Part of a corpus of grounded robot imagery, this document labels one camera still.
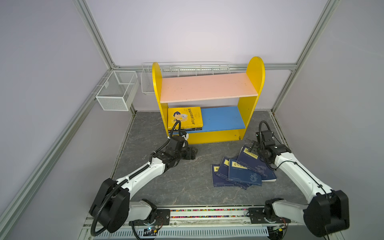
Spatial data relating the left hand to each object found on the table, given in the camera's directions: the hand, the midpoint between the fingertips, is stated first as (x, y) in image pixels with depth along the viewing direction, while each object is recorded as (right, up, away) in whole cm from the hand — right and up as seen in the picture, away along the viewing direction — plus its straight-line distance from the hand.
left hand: (192, 151), depth 84 cm
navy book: (+36, -6, +4) cm, 37 cm away
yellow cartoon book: (-2, +20, +7) cm, 21 cm away
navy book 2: (+28, -13, +2) cm, 31 cm away
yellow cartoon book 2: (-5, +13, +4) cm, 15 cm away
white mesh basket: (-51, +38, +17) cm, 66 cm away
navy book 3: (+18, -12, +3) cm, 22 cm away
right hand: (+38, +1, 0) cm, 38 cm away
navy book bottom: (+15, -17, 0) cm, 22 cm away
